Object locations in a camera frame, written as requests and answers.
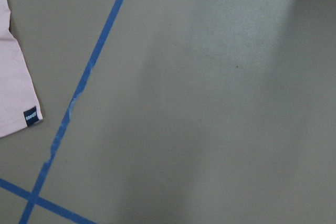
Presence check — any pink Snoopy t-shirt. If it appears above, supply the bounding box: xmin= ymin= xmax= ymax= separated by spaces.
xmin=1 ymin=0 xmax=43 ymax=137

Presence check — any brown table cover mat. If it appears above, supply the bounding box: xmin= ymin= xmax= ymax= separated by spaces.
xmin=1 ymin=0 xmax=335 ymax=223

